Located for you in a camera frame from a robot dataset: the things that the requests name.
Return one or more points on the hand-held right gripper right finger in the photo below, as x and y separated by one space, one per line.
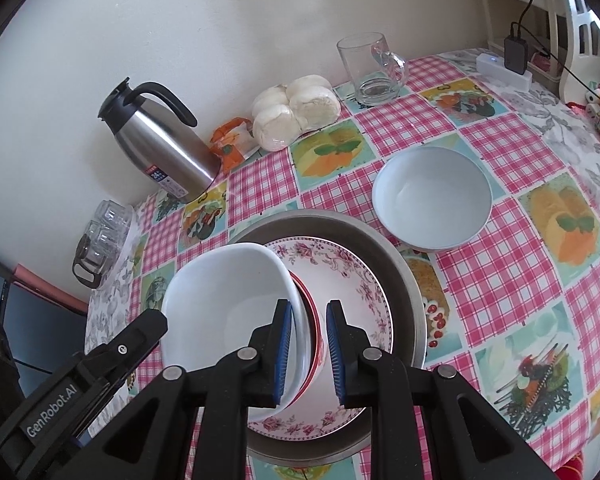
336 350

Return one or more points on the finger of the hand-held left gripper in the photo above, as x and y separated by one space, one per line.
135 335

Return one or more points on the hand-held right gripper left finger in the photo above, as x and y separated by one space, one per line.
284 350

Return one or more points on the strawberry print bowl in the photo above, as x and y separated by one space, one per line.
312 330

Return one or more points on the round floral rim plate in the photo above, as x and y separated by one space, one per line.
350 285

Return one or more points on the plain white bowl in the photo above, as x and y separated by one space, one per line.
220 300

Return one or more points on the stainless steel basin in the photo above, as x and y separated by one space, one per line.
395 280

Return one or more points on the small drinking glass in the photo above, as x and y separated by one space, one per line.
102 240
115 217

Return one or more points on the light blue bowl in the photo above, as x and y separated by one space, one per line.
430 200

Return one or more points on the stainless steel thermos jug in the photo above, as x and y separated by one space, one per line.
155 145

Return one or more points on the orange snack packet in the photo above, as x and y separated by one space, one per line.
230 145

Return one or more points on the bag of steamed buns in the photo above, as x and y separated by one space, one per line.
290 110

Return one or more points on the clear glass mug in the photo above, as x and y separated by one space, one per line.
365 70

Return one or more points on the white power strip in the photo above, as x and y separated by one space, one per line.
490 67

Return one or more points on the black charger plug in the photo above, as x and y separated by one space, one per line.
516 52

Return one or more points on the white cutout chair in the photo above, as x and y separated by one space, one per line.
577 25

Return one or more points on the white wooden frame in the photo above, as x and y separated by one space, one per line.
482 0

